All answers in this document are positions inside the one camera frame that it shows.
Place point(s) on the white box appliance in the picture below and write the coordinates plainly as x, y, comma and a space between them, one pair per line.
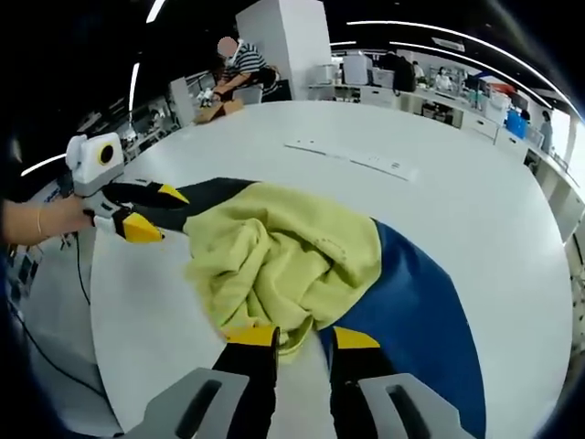
357, 69

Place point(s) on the small white appliance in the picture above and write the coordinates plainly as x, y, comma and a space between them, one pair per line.
326, 74

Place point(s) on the blue yellow black garment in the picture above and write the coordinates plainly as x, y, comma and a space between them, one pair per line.
283, 238

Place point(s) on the brown cardboard box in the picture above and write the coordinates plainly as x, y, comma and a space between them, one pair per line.
224, 110

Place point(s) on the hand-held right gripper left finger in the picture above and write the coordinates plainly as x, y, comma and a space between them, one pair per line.
247, 366

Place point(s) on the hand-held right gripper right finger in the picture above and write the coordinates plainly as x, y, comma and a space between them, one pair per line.
356, 366

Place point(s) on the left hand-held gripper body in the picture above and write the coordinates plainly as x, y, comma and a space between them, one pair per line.
89, 155

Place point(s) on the white square pillar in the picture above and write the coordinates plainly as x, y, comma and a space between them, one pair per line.
297, 46

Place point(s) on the person's left hand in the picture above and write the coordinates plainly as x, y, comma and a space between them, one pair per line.
68, 215

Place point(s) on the ceiling air vent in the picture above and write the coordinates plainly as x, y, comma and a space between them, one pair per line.
448, 43

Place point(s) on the white tall cabinet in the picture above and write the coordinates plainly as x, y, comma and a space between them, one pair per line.
180, 100

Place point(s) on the blue box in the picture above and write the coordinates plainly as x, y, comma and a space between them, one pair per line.
517, 123

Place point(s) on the black backpack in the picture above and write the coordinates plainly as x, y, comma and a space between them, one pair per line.
402, 75

